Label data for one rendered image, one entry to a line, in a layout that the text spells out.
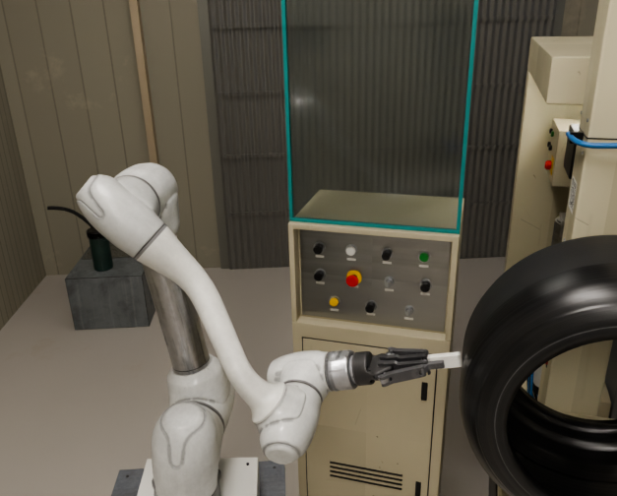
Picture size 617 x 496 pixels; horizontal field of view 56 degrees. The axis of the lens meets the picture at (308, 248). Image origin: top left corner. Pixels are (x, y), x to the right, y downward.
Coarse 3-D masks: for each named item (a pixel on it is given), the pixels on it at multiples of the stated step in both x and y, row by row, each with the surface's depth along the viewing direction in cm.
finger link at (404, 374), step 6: (414, 366) 124; (420, 366) 123; (390, 372) 125; (396, 372) 124; (402, 372) 124; (408, 372) 124; (414, 372) 123; (384, 378) 124; (390, 378) 125; (396, 378) 124; (402, 378) 124; (408, 378) 124; (414, 378) 124; (384, 384) 124; (390, 384) 125
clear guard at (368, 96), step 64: (320, 0) 165; (384, 0) 160; (448, 0) 156; (320, 64) 172; (384, 64) 167; (448, 64) 162; (320, 128) 179; (384, 128) 174; (448, 128) 168; (320, 192) 187; (384, 192) 181; (448, 192) 175
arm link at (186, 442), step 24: (168, 408) 141; (192, 408) 141; (168, 432) 136; (192, 432) 136; (216, 432) 145; (168, 456) 135; (192, 456) 136; (216, 456) 143; (168, 480) 137; (192, 480) 138; (216, 480) 147
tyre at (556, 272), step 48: (576, 240) 119; (528, 288) 111; (576, 288) 103; (480, 336) 114; (528, 336) 105; (576, 336) 101; (480, 384) 112; (480, 432) 115; (528, 432) 142; (576, 432) 140; (528, 480) 115; (576, 480) 133
